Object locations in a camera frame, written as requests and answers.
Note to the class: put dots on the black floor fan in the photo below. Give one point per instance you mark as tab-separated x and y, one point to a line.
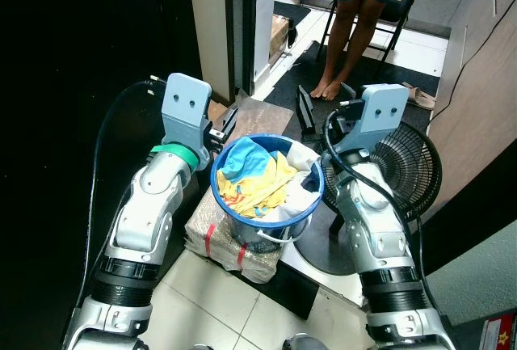
412	168

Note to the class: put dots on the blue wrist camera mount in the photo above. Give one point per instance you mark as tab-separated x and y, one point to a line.
380	115
184	107

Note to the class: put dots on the black folding chair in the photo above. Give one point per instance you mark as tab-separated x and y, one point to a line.
404	10

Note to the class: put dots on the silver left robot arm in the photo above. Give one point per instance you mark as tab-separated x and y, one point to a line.
145	204

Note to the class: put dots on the beige sandal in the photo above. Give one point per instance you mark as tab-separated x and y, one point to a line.
420	97

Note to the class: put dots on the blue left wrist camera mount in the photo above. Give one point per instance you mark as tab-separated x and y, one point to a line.
184	107

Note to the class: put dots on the brown cardboard box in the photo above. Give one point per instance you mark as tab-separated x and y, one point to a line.
280	39

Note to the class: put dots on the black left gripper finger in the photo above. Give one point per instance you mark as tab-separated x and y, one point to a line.
230	122

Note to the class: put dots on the grey robot right foot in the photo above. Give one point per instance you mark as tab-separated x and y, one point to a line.
303	343

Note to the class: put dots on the plastic wrapped taped package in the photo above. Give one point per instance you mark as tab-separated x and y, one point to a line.
210	241

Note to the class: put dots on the white garment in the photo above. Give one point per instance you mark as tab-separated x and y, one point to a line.
303	196

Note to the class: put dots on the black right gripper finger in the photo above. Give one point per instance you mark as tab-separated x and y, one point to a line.
307	111

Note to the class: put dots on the blue rimmed laundry bucket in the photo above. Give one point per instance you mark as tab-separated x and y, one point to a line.
242	220

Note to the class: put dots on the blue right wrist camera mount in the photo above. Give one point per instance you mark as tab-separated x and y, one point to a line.
380	115

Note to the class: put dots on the yellow and blue garment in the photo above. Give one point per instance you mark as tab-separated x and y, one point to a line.
258	180

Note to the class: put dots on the wooden cabinet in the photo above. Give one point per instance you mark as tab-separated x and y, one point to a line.
485	83

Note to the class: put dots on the person with bare legs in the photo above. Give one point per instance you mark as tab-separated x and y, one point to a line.
347	27

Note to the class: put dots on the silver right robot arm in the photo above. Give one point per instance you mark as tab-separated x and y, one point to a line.
371	229

